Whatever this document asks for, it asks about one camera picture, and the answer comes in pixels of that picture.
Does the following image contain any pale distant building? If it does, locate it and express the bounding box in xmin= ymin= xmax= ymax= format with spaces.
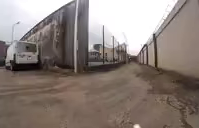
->
xmin=88 ymin=42 xmax=129 ymax=63

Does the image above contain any row of poles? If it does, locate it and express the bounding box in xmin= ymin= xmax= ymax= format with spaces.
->
xmin=101 ymin=25 xmax=129 ymax=65

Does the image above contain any brown dirt road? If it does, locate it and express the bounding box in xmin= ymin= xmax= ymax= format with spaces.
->
xmin=0 ymin=61 xmax=199 ymax=128

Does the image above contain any white drainpipe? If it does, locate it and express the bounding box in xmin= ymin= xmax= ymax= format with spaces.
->
xmin=73 ymin=0 xmax=80 ymax=74

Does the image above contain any large grey concrete building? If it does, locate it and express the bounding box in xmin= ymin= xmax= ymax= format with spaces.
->
xmin=19 ymin=0 xmax=90 ymax=73

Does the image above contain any white van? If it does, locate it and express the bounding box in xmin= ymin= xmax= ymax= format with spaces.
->
xmin=4 ymin=40 xmax=40 ymax=71

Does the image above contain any street lamp pole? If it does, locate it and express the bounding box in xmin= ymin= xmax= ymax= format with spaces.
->
xmin=11 ymin=21 xmax=21 ymax=45

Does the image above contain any beige concrete wall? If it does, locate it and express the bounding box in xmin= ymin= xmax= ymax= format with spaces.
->
xmin=136 ymin=0 xmax=199 ymax=81

